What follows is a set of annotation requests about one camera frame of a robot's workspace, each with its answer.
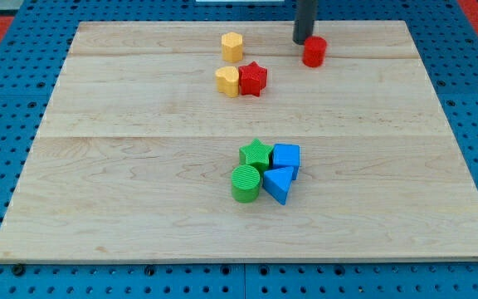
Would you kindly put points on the red cylinder block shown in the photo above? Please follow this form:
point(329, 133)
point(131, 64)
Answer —
point(314, 51)

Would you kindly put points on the green star block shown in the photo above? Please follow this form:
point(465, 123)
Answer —
point(257, 155)

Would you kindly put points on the green cylinder block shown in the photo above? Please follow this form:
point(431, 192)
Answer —
point(246, 183)

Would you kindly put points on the blue cube block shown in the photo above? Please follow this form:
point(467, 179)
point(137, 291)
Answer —
point(287, 155)

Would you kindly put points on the blue triangle block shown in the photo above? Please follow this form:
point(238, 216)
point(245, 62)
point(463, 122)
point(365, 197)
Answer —
point(277, 182)

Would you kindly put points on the yellow heart block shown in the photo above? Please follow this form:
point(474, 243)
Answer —
point(227, 80)

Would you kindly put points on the red star block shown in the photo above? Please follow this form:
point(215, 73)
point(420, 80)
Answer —
point(252, 79)

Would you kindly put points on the light wooden board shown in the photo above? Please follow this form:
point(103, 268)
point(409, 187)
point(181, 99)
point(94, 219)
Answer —
point(133, 158)

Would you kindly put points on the yellow hexagon block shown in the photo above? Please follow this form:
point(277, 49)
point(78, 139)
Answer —
point(232, 47)

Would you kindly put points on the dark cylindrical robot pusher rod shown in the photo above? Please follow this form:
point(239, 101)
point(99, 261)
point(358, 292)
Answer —
point(304, 23)

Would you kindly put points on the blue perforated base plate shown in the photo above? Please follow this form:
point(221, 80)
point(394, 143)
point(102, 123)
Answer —
point(31, 56)

